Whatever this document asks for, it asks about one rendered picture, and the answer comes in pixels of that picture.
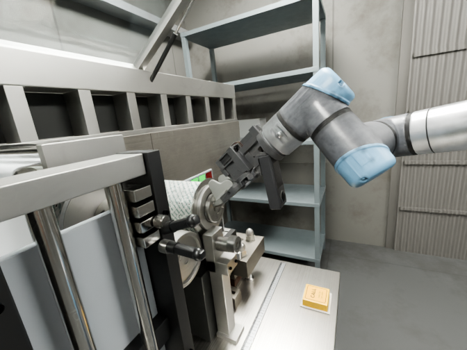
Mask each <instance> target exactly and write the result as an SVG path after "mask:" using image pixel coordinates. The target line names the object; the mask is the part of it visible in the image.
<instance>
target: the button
mask: <svg viewBox="0 0 467 350"><path fill-rule="evenodd" d="M328 304H329V289H327V288H323V287H318V286H314V285H309V284H306V287H305V291H304V295H303V298H302V305H303V306H308V307H311V308H315V309H318V310H323V311H325V312H327V310H328Z"/></svg>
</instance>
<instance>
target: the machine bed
mask: <svg viewBox="0 0 467 350"><path fill-rule="evenodd" d="M280 263H286V266H285V267H284V270H283V272H282V275H281V277H280V279H279V282H278V284H277V287H276V289H275V292H274V294H273V295H272V298H271V301H270V303H269V306H268V308H267V310H266V312H265V315H264V317H263V320H262V322H261V325H260V326H259V329H258V331H257V334H256V337H255V338H254V341H253V343H252V346H251V348H250V350H335V346H336V327H337V318H338V300H339V290H340V278H341V273H340V272H334V271H330V270H326V269H320V268H316V267H309V266H306V265H299V264H295V263H292V262H286V261H282V260H275V259H271V258H265V257H261V258H260V260H259V261H258V263H257V264H256V267H255V268H254V270H253V271H252V275H253V276H254V280H253V281H252V282H247V281H245V278H244V279H243V280H242V282H241V283H240V285H239V286H238V288H239V289H241V296H242V300H241V302H240V303H239V305H238V307H237V309H236V310H235V309H234V310H233V312H234V319H235V323H238V324H242V325H244V331H243V333H242V335H241V337H240V339H239V341H238V343H237V344H234V343H231V342H229V341H226V340H223V339H222V338H219V337H217V334H216V335H215V337H214V338H213V340H212V342H209V341H207V340H204V339H202V338H200V337H197V336H196V335H193V334H192V340H193V345H194V350H240V349H241V347H242V345H243V342H244V341H245V338H246V337H247V334H248V332H249V330H250V328H251V326H252V323H253V321H254V319H255V317H256V314H257V312H258V311H259V308H260V306H261V304H262V302H263V300H264V297H265V295H266V293H267V291H268V288H269V287H270V284H271V282H272V280H273V278H274V276H275V274H276V272H277V269H278V267H279V265H280ZM306 284H309V285H314V286H318V287H321V288H327V289H329V293H331V307H330V313H329V315H327V314H324V313H321V312H317V311H314V310H310V309H307V308H303V307H300V303H301V300H302V295H303V292H304V288H305V287H306Z"/></svg>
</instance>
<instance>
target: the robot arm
mask: <svg viewBox="0 0 467 350"><path fill-rule="evenodd" d="M354 97H355V95H354V93H353V91H352V90H351V89H350V88H349V87H348V86H347V85H346V83H345V82H344V81H343V80H342V79H341V78H340V77H339V76H338V75H337V74H336V73H335V72H334V71H333V70H332V69H330V68H328V67H324V68H322V69H320V70H319V71H318V72H317V73H316V74H315V75H314V76H313V77H312V78H310V79H309V80H308V81H307V82H306V83H304V84H303V85H302V87H301V88H300V89H299V90H298V91H297V92H296V93H295V94H294V95H293V96H292V97H291V98H290V99H289V100H288V101H287V102H286V104H285V105H284V106H283V107H282V108H281V109H280V110H279V111H278V112H277V113H276V114H275V115H274V116H273V117H272V118H271V119H270V120H269V121H268V122H267V123H266V124H265V125H264V126H263V127H262V126H261V125H260V124H257V125H253V126H252V127H251V128H250V129H249V130H248V131H249V133H248V134H247V135H246V136H245V137H244V138H243V139H242V140H241V141H240V142H234V143H233V144H232V145H231V146H230V147H229V148H228V149H227V150H226V151H225V152H224V153H223V155H222V156H221V157H220V158H219V159H218V160H217V161H216V162H215V164H216V165H217V166H218V167H219V168H220V171H221V172H222V173H223V174H224V175H223V174H222V175H220V176H219V177H218V181H219V182H217V181H215V180H211V181H209V183H208V186H209V187H210V189H211V192H212V193H213V196H214V197H215V203H214V204H213V207H214V208H215V207H221V206H222V205H223V204H224V203H226V202H227V201H228V200H230V198H232V197H233V196H234V195H235V194H237V193H238V192H239V191H240V190H243V189H244V188H246V187H247V186H248V185H249V184H250V183H252V182H253V181H254V180H255V179H257V178H258V177H259V176H261V175H263V180H264V183H265V189H266V193H267V197H268V203H269V206H270V209H271V210H280V209H281V208H282V207H283V205H284V204H285V203H286V193H285V189H284V184H283V180H282V176H281V170H280V166H279V160H282V159H283V158H284V157H285V156H286V155H289V154H290V153H292V152H293V151H294V150H295V149H296V148H298V146H299V145H301V144H302V143H303V142H304V141H305V140H307V139H308V138H311V139H312V140H313V142H314V143H315V144H316V146H317V147H318V148H319V150H321V152H322V153H323V154H324V156H325V157H326V158H327V160H328V161H329V162H330V163H331V164H332V166H333V167H334V169H335V171H336V173H337V174H339V175H341V176H342V177H343V178H344V180H345V181H346V182H347V183H348V184H349V185H350V186H351V187H353V188H359V187H361V186H362V185H365V184H366V183H368V182H370V181H371V180H373V179H374V178H377V177H378V176H379V175H381V174H383V173H384V172H386V171H387V170H389V169H390V168H392V167H393V166H394V165H395V163H396V159H395V157H400V156H414V155H421V154H429V153H443V152H451V151H465V150H467V100H465V101H460V102H456V103H450V104H447V105H443V106H437V107H434V108H428V109H424V110H419V111H416V112H411V113H406V114H403V115H397V116H393V117H384V118H381V119H378V120H374V121H370V122H364V123H363V122H362V121H361V120H360V119H359V118H358V117H357V116H356V115H355V114H354V113H353V112H352V111H351V110H350V108H349V104H350V102H351V101H352V100H353V99H354ZM236 143H237V144H236Z"/></svg>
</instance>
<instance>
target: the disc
mask: <svg viewBox="0 0 467 350"><path fill-rule="evenodd" d="M211 180H215V179H214V178H206V179H205V180H203V181H202V182H201V183H200V184H199V185H198V187H197V189H196V190H195V193H194V196H193V198H192V205H191V214H195V215H196V214H197V202H198V199H199V196H200V194H201V192H202V190H203V189H204V188H205V187H206V186H207V185H208V183H209V181H211ZM215 181H217V180H215ZM195 230H196V232H197V233H198V234H199V235H201V236H202V235H203V234H204V233H205V232H207V230H205V229H203V228H202V227H201V226H200V224H198V226H196V227H195Z"/></svg>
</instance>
